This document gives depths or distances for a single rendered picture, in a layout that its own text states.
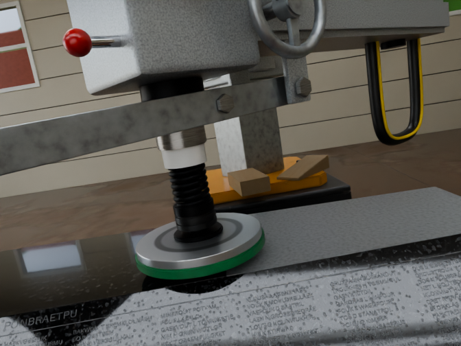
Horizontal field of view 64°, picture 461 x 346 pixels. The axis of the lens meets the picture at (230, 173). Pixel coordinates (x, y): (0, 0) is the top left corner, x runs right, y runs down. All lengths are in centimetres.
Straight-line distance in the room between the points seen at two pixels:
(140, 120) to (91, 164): 679
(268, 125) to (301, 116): 523
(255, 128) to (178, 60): 97
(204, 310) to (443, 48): 709
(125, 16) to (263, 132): 104
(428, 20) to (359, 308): 69
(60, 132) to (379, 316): 48
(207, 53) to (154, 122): 12
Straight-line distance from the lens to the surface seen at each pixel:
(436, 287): 63
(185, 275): 55
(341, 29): 76
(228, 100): 57
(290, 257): 61
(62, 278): 74
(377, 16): 85
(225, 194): 130
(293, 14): 55
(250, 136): 141
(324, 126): 678
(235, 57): 54
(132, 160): 702
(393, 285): 61
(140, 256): 60
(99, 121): 49
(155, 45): 48
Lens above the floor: 108
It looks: 11 degrees down
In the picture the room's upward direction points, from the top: 9 degrees counter-clockwise
